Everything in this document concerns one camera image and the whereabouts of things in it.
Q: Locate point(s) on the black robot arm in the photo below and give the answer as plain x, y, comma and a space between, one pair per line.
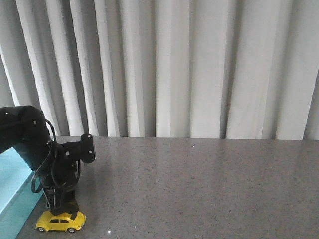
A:
26, 129

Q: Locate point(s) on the light blue box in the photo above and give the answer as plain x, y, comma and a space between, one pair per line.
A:
17, 201

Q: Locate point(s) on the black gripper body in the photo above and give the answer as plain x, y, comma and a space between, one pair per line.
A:
62, 171

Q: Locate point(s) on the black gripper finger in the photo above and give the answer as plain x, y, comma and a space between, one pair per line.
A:
70, 207

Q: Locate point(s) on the yellow toy beetle car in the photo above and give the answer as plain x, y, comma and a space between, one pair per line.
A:
63, 222

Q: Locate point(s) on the grey pleated curtain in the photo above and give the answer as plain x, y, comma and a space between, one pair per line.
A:
235, 69

